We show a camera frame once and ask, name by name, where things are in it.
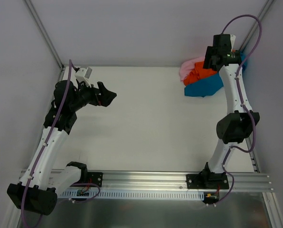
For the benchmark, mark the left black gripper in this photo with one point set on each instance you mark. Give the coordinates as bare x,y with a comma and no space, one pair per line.
98,95

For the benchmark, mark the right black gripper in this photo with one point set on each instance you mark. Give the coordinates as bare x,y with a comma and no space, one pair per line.
209,58

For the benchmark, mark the teal blue t shirt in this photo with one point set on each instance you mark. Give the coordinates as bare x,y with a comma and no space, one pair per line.
204,87

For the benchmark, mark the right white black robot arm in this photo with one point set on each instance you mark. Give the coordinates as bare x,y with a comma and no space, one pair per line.
240,121

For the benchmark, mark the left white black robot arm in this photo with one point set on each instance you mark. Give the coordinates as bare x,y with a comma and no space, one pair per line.
35,192

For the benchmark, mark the orange t shirt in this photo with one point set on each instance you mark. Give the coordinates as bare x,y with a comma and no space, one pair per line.
198,73

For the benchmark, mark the pink t shirt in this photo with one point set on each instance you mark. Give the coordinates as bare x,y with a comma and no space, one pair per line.
188,66

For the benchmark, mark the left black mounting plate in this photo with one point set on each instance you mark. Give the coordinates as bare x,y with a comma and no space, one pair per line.
95,178

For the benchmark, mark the black mounting plate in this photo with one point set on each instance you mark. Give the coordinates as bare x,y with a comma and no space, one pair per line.
210,182
95,178

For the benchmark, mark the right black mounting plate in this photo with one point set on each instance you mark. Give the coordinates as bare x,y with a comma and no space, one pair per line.
210,182

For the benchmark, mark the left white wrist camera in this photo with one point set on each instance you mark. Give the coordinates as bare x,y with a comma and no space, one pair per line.
83,75

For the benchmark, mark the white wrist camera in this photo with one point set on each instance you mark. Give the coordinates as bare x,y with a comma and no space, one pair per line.
83,75
232,41

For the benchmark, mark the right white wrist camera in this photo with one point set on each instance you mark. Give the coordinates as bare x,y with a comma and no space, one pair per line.
232,41

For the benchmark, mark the right aluminium corner post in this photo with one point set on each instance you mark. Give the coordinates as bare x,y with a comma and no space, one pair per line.
261,16

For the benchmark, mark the aluminium corner post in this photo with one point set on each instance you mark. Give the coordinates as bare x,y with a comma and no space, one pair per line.
41,28
261,16

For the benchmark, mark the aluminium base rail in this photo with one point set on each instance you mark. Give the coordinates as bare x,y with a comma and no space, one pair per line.
147,180

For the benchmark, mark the white slotted cable duct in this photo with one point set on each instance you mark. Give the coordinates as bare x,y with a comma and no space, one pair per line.
133,194

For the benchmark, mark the left aluminium corner post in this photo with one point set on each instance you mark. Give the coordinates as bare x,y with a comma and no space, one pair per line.
41,28

